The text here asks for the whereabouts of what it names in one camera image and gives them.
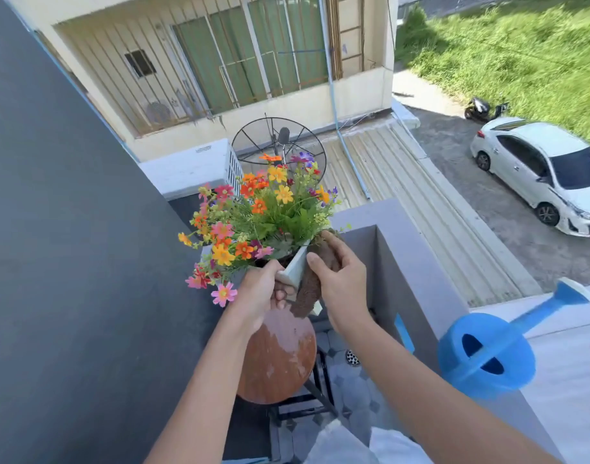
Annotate person's right hand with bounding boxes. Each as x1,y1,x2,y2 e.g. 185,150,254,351
306,230,373,334

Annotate person's left hand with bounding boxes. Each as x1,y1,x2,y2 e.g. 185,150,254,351
227,259,296,336

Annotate brown cleaning cloth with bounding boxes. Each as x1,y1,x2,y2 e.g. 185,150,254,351
290,231,342,320

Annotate colourful flowers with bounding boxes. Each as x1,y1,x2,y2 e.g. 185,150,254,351
177,151,342,309

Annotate blue watering can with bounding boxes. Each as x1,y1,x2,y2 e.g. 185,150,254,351
436,277,590,401

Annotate person's right forearm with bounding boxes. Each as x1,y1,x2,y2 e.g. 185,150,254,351
336,311,562,464

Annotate person's left forearm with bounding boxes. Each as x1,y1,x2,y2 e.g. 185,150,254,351
144,309,265,464

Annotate round wooden table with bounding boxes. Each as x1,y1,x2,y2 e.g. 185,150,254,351
236,304,339,421

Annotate blue tape strip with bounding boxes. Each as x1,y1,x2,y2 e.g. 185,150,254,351
394,313,416,355

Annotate beige corrugated roof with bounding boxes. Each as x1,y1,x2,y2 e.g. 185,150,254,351
239,115,545,309

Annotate white air conditioner unit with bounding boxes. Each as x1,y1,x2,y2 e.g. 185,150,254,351
139,138,245,201

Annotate white shirt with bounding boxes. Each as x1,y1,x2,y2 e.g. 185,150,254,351
304,419,433,464

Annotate black satellite dish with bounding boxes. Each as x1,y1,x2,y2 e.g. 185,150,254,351
231,115,328,184

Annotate light blue drain pipe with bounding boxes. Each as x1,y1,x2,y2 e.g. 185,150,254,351
316,0,372,201

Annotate black scooter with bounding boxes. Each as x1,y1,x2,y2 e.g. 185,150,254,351
464,96,511,124

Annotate white car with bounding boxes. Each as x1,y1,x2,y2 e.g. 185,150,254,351
470,116,590,238

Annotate green barred window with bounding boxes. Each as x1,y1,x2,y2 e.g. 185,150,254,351
171,0,330,115

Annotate brown wooden ladder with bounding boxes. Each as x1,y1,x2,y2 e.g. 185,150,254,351
326,0,366,81

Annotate small dark window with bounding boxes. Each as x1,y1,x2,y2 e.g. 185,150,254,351
124,48,157,78

